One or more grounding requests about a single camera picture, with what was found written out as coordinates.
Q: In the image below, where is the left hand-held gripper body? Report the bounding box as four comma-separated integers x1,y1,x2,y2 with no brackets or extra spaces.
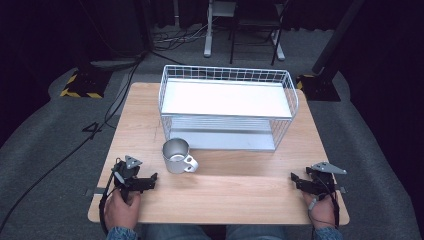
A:
111,154,145,202

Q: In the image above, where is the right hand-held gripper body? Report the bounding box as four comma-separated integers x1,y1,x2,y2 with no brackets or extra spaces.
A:
305,161,348,202

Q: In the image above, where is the person's right hand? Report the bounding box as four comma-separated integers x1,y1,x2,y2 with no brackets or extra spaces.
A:
301,191,338,231

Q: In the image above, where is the person's left hand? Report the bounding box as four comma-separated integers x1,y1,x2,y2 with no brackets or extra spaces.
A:
103,189,143,232

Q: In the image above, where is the black yellow striped stand base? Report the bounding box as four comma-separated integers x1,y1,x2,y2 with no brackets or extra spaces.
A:
59,67,114,100
295,73,342,103

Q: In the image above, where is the black slanted stand pole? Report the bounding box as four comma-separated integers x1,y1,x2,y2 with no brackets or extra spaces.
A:
311,0,367,76

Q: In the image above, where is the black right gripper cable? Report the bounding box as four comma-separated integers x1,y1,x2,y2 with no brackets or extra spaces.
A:
308,173,342,232

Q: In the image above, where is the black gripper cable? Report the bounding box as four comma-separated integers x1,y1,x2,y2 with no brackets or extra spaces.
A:
308,173,342,232
98,159,125,236

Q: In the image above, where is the metal cup with handle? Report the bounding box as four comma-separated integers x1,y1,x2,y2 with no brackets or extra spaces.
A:
161,137,200,175

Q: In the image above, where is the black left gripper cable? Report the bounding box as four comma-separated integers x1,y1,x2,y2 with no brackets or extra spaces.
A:
98,159,125,236

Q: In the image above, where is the black floor cable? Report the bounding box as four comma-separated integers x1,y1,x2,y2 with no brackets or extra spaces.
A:
0,49,148,234

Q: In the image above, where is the white wire shelf rack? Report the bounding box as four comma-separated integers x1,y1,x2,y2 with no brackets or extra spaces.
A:
157,64,300,153

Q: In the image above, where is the bundle of floor cables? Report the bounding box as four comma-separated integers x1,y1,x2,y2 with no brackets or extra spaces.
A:
151,19,211,46

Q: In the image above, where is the white metal stand frame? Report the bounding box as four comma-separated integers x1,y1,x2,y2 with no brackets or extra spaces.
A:
203,0,287,62

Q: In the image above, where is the black metal chair frame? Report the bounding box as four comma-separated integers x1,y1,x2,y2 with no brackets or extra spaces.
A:
228,0,290,67

